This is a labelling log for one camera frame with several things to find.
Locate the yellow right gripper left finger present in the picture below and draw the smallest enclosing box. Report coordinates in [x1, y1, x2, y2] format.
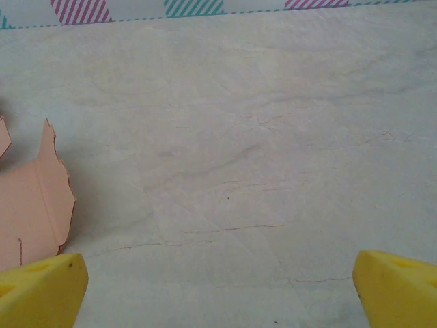
[0, 253, 89, 328]

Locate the orange paper box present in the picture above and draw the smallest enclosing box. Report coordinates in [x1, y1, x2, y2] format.
[0, 115, 77, 267]

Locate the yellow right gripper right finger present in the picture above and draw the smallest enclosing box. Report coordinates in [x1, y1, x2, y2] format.
[352, 249, 437, 328]

